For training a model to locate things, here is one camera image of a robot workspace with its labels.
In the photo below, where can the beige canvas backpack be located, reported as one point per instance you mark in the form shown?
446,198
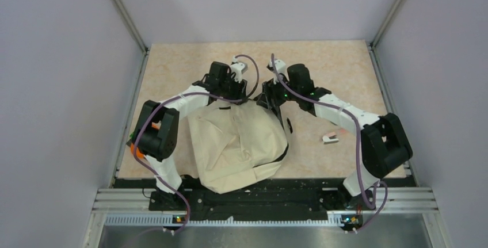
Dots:
236,146

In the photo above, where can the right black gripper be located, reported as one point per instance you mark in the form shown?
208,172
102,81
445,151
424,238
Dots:
269,92

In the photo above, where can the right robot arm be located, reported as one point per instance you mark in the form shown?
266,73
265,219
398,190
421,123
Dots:
381,142

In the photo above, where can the orange tape dispenser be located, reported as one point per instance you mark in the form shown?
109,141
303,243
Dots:
148,141

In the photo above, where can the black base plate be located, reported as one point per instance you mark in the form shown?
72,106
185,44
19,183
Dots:
268,200

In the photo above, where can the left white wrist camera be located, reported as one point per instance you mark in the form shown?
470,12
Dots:
238,68

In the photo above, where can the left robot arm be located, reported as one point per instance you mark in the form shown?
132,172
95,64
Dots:
167,115

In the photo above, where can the pink orange marker pen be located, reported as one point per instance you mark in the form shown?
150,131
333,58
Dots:
333,136

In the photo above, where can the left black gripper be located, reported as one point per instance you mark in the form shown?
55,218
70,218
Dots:
240,88

